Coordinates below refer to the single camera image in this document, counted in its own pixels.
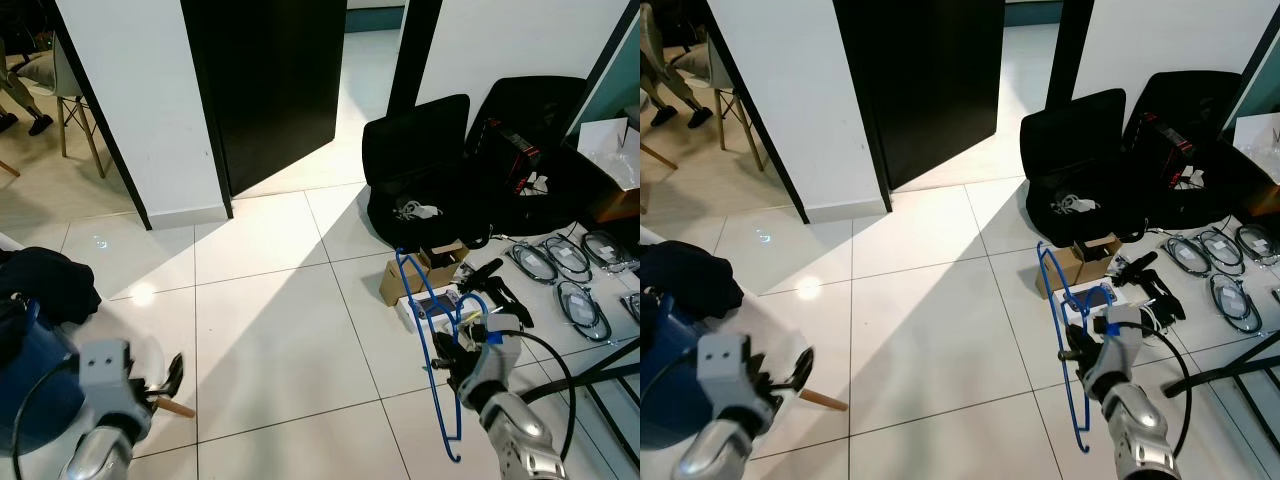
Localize blue plastic hanger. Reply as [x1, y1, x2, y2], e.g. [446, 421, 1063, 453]
[1035, 240, 1126, 456]
[393, 247, 493, 464]

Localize white box with dark screen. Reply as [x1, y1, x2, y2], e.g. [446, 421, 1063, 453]
[1055, 283, 1141, 326]
[396, 290, 491, 336]

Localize small brown cardboard box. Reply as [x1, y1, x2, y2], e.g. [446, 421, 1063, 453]
[1035, 233, 1123, 299]
[379, 240, 471, 306]

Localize blue plastic bucket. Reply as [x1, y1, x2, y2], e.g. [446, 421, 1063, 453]
[0, 298, 86, 456]
[640, 290, 716, 451]

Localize black open soft bag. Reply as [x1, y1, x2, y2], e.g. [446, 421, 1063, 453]
[1020, 88, 1141, 246]
[362, 95, 481, 251]

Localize red and black box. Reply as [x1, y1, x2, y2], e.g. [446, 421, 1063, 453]
[480, 118, 546, 196]
[1135, 112, 1201, 186]

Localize large black open bag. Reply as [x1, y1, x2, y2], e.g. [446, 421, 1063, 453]
[1120, 70, 1280, 226]
[470, 75, 641, 236]

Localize black door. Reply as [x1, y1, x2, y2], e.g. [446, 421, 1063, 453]
[180, 0, 348, 198]
[832, 0, 1006, 191]

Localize wooden leg chair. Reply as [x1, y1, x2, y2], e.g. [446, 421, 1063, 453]
[45, 35, 109, 181]
[700, 30, 766, 173]

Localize seated person legs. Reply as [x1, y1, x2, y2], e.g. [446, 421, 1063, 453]
[0, 55, 56, 136]
[640, 0, 716, 129]

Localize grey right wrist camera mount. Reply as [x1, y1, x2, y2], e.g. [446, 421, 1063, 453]
[1090, 305, 1141, 386]
[470, 315, 523, 396]

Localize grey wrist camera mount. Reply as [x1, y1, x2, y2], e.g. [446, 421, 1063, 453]
[697, 333, 776, 426]
[470, 315, 523, 396]
[78, 338, 161, 431]
[1090, 305, 1141, 386]

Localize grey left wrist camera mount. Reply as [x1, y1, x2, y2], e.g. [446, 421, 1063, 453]
[78, 338, 161, 431]
[697, 333, 776, 426]

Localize black handle tool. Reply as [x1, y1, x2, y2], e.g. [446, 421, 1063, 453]
[1115, 250, 1186, 321]
[458, 258, 536, 329]

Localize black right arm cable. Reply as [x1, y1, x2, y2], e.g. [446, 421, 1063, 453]
[1120, 318, 1193, 456]
[495, 330, 578, 461]

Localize black door frame post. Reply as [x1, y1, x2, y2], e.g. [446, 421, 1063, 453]
[388, 0, 443, 116]
[1045, 0, 1101, 111]

